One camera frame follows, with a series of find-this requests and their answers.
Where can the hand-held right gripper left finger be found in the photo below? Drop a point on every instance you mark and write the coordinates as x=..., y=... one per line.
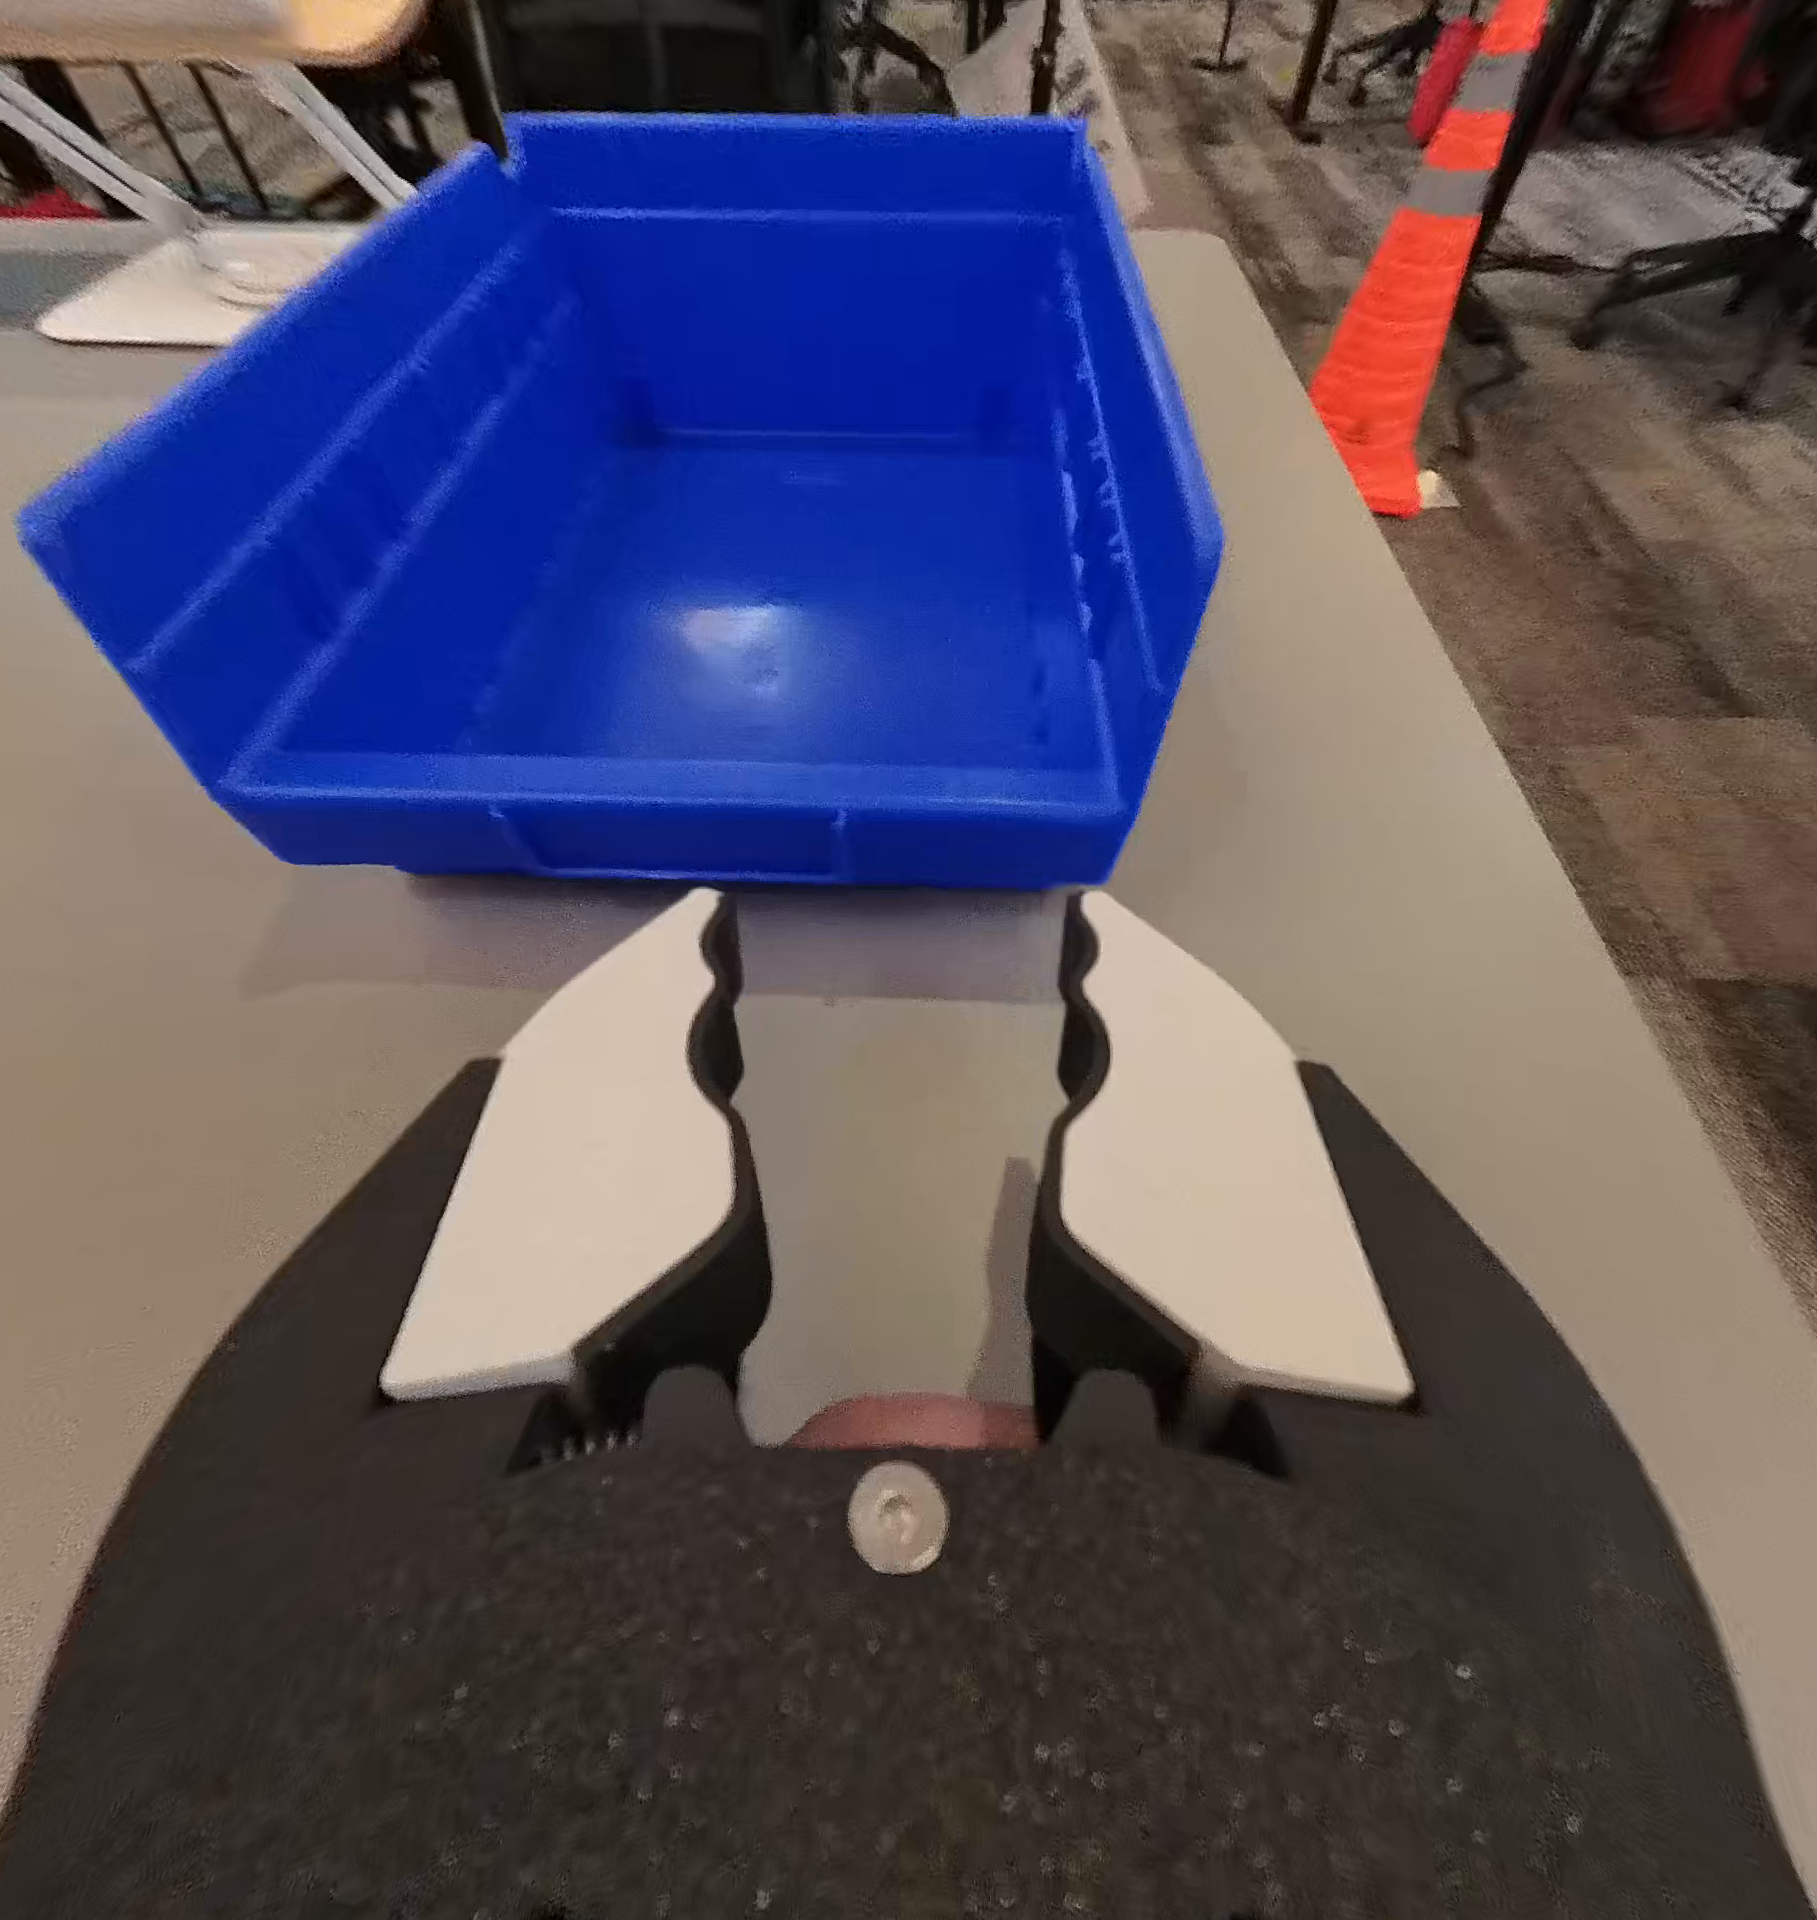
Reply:
x=579, y=1201

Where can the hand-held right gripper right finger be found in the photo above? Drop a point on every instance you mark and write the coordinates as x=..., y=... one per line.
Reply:
x=1224, y=1201

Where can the blue plastic bin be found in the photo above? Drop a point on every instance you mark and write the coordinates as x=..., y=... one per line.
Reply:
x=776, y=527

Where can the orange traffic cone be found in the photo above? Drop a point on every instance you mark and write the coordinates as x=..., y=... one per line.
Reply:
x=1409, y=272

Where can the wooden sign board on stand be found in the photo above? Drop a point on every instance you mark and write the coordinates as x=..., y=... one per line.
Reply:
x=143, y=300

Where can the black office chair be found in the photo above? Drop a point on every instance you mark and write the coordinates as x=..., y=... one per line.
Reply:
x=1748, y=256
x=669, y=50

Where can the black tripod stand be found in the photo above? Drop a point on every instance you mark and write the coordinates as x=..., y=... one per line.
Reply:
x=1523, y=135

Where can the printed paper on black stand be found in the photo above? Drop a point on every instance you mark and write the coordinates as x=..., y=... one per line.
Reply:
x=1020, y=67

